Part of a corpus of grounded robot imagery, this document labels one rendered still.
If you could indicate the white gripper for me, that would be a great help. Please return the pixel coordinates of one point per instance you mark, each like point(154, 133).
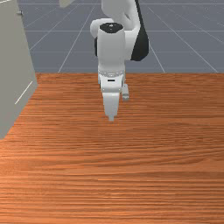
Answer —
point(111, 96)

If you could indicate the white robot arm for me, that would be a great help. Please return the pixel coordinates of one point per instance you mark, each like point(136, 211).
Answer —
point(111, 49)

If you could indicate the pale grey cabinet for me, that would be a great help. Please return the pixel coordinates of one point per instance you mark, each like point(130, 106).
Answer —
point(13, 73)

